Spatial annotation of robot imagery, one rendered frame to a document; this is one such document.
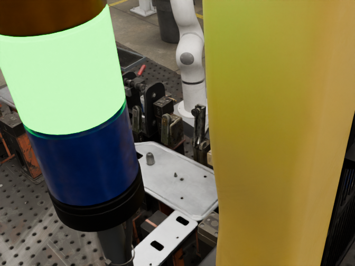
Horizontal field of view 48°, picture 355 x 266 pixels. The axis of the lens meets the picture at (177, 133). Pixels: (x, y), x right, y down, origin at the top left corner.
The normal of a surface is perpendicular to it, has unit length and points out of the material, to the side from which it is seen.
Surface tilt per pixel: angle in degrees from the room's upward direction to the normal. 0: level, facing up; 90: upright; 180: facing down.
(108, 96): 90
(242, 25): 90
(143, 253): 0
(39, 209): 0
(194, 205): 0
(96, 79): 90
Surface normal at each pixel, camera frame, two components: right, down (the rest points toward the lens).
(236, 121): -0.65, 0.51
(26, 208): -0.08, -0.79
